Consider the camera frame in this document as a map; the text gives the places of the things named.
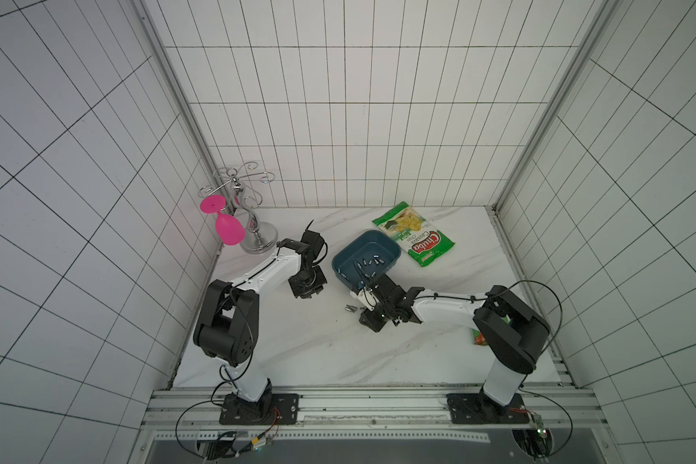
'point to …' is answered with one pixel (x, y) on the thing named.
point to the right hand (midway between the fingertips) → (357, 320)
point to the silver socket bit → (359, 266)
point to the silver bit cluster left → (351, 308)
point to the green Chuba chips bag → (416, 235)
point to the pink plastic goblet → (228, 230)
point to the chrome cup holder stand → (261, 237)
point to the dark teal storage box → (364, 257)
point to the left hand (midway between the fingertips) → (313, 296)
